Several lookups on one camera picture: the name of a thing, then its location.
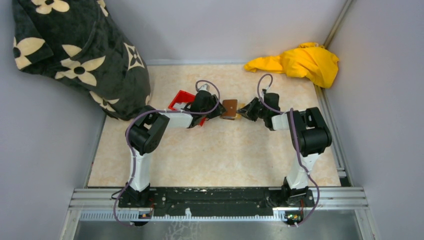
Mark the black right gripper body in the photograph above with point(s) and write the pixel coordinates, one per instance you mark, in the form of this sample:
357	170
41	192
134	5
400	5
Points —
263	111

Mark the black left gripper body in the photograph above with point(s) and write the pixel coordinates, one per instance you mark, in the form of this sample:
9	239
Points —
212	102

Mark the brown leather card holder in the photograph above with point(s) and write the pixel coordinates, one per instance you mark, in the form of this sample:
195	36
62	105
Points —
230	106

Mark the yellow credit card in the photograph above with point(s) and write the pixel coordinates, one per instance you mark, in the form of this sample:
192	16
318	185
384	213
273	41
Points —
239	106

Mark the red plastic bin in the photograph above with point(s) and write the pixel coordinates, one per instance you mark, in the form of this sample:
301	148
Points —
181	97

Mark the grey cards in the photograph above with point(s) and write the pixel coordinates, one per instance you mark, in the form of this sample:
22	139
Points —
181	106

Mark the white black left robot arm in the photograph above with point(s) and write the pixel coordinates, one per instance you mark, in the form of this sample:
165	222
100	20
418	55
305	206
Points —
145	133

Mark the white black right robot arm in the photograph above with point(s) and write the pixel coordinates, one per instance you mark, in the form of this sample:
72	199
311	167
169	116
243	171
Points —
309	134

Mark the yellow crumpled cloth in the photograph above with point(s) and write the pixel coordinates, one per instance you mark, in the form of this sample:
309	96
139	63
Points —
308	60

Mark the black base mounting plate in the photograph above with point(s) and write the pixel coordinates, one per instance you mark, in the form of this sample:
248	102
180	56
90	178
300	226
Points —
219	202

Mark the black floral plush blanket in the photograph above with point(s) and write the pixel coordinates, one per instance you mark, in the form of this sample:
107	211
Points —
77	43

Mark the aluminium frame rail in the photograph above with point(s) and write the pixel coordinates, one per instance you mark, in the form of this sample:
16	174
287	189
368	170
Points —
329	198

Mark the white slotted cable duct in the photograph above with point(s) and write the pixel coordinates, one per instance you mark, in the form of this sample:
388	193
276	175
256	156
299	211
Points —
136	216

